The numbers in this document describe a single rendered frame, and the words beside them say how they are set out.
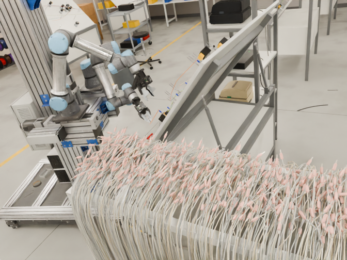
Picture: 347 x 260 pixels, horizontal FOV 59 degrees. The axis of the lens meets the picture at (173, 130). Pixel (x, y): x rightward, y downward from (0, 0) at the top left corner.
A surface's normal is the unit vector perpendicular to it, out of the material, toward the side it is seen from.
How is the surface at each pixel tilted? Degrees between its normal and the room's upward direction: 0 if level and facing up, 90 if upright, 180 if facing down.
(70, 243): 0
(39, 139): 90
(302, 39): 90
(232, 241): 0
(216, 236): 0
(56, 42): 83
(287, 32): 90
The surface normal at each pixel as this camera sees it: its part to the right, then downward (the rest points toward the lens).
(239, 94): -0.47, 0.54
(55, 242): -0.18, -0.83
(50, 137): -0.14, 0.54
